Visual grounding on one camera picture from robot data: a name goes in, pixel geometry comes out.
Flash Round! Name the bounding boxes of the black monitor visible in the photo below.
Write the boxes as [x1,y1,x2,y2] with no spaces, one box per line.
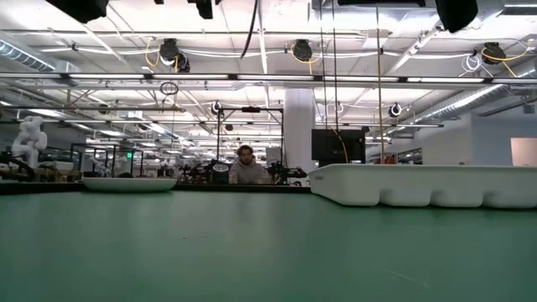
[310,128,367,165]

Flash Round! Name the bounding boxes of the thick black hanging cable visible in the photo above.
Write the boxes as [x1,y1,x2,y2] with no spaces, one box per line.
[240,0,259,60]

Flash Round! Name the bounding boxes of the white robot figure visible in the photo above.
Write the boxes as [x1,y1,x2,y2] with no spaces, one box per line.
[10,115,50,169]

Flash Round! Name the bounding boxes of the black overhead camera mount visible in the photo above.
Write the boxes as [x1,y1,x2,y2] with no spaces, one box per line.
[194,0,216,20]

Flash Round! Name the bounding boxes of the person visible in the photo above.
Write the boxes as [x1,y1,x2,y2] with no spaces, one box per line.
[227,143,270,186]

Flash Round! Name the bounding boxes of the black workcell frame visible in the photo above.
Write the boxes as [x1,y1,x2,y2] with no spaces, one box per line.
[216,107,285,185]
[70,142,144,178]

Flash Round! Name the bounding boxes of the thin black hanging cable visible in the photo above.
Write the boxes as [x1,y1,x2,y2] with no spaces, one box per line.
[319,0,328,131]
[332,0,339,131]

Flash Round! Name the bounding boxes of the long ceiling light bar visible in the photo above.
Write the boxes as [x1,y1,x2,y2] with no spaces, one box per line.
[0,71,537,85]

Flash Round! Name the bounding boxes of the green table mat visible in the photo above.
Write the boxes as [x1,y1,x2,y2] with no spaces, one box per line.
[0,190,537,302]

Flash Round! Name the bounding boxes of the pale wall board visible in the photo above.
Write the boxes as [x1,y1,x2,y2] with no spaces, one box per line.
[509,137,537,167]

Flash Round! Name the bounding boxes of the white building column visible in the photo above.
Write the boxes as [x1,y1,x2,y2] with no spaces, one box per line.
[284,87,317,185]

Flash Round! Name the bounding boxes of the white cutlery tray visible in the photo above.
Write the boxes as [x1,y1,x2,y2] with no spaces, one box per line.
[308,163,537,210]

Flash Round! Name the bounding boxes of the white round plate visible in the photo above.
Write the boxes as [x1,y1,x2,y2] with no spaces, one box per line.
[81,176,179,194]

